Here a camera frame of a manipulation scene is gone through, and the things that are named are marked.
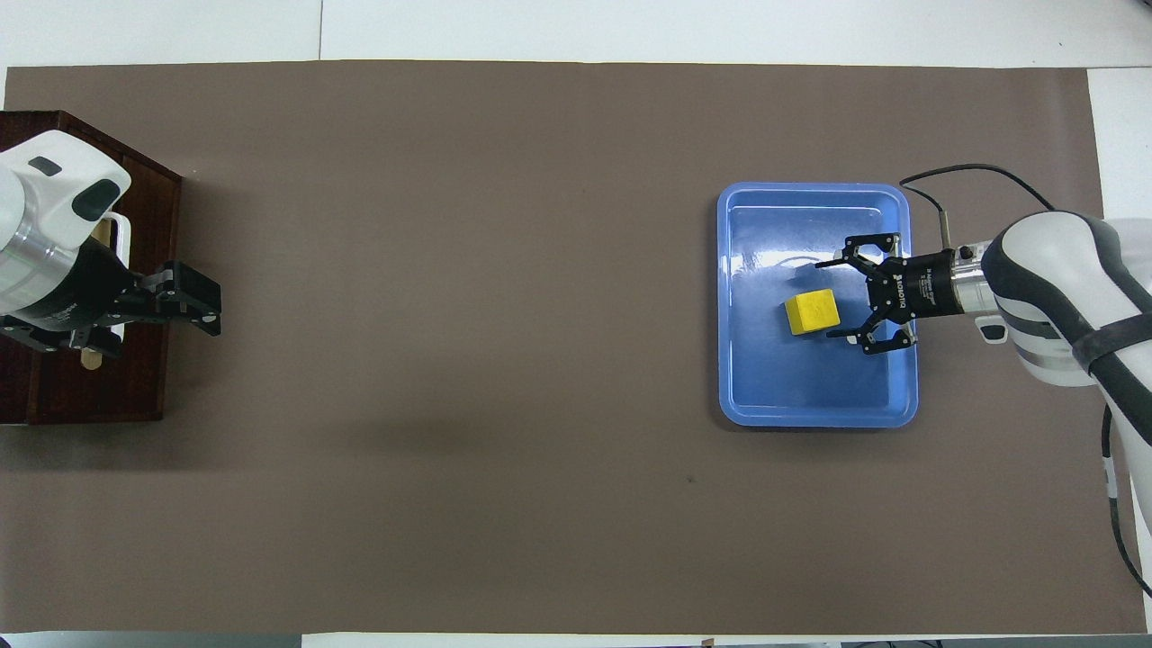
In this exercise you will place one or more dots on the wooden drawer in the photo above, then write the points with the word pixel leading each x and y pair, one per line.
pixel 144 378

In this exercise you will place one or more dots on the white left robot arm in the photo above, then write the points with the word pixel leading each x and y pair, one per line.
pixel 45 207

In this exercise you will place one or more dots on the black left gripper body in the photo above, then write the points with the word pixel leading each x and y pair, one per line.
pixel 81 288

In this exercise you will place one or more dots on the brown table mat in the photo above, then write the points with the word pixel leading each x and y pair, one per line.
pixel 450 360

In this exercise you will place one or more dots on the yellow cube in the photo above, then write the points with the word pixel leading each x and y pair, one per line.
pixel 812 312

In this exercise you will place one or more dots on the dark wooden drawer cabinet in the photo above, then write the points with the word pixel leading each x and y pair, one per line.
pixel 11 387

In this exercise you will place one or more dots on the blue plastic tray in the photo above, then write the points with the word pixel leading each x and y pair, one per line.
pixel 810 387

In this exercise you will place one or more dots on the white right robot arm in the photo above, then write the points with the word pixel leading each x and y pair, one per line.
pixel 1053 270

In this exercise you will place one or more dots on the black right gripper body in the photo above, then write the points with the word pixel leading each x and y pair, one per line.
pixel 918 286

